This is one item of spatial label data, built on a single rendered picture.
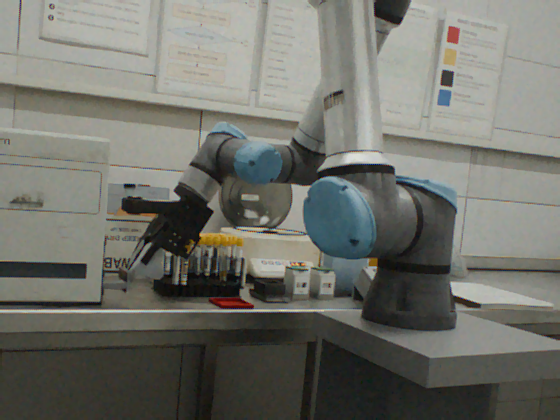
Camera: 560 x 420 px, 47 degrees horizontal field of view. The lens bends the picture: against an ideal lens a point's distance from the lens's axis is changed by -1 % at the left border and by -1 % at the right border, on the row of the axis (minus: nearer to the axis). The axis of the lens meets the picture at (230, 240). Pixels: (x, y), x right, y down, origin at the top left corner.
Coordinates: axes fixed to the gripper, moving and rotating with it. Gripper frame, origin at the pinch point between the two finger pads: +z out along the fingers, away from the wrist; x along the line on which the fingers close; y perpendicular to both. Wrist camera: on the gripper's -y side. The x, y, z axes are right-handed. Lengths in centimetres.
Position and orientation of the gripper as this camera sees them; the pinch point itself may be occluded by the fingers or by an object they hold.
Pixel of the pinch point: (127, 276)
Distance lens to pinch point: 124.7
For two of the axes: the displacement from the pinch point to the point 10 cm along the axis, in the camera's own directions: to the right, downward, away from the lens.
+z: -5.3, 8.4, -1.3
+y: 7.5, 5.3, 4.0
